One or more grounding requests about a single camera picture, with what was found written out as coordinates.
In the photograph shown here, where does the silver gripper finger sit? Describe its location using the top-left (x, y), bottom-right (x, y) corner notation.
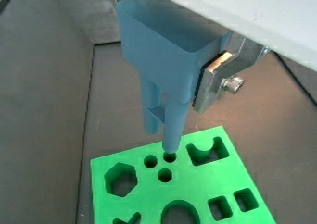
top-left (193, 31), bottom-right (271, 114)

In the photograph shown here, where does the blue three prong peg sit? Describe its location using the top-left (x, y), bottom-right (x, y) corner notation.
top-left (117, 0), bottom-right (229, 154)

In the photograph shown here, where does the green shape sorting board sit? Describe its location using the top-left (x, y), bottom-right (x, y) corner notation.
top-left (91, 126), bottom-right (277, 224)

